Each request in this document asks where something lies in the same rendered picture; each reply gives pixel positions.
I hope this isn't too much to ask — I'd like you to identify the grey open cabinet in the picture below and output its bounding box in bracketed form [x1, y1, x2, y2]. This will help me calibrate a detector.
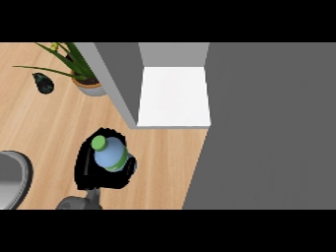
[73, 42, 212, 130]

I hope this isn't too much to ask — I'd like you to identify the dark eggplant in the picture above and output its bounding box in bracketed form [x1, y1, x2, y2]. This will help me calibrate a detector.
[32, 72, 57, 95]

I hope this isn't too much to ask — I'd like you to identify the green potted plant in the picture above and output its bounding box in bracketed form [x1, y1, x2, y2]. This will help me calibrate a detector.
[13, 42, 109, 97]

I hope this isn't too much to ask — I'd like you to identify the dark grey cabinet door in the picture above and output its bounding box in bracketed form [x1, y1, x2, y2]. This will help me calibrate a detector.
[181, 42, 336, 211]

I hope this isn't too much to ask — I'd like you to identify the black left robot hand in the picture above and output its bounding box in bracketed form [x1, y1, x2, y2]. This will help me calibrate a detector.
[75, 127, 138, 192]

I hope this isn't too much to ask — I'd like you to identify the grey rounded appliance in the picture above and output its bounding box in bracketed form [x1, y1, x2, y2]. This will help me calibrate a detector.
[0, 149, 36, 211]

